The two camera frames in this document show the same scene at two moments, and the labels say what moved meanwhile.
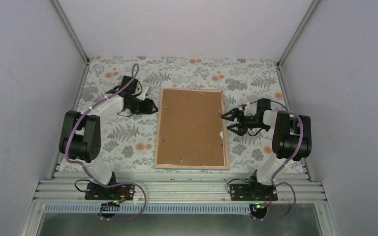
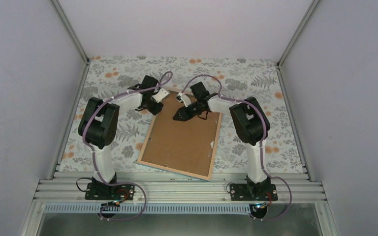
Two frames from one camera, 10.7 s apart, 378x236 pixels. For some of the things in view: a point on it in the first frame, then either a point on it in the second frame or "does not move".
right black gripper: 235,112 → 185,115
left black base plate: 95,191 does not move
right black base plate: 253,192 does not move
